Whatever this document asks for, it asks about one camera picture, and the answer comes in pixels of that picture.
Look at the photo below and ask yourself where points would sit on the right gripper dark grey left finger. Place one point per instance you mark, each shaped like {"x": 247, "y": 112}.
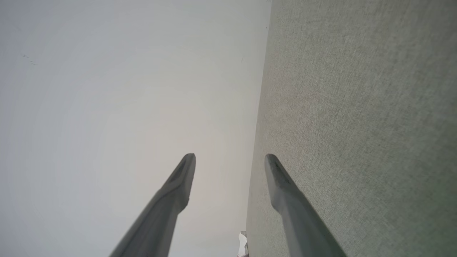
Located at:
{"x": 162, "y": 210}

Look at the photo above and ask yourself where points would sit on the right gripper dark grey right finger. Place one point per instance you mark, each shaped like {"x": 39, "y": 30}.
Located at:
{"x": 296, "y": 210}

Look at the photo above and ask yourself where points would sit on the grey-green fabric sofa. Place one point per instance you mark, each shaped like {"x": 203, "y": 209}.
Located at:
{"x": 357, "y": 125}

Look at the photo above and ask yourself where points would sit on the small white bracket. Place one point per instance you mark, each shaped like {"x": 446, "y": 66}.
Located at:
{"x": 242, "y": 245}

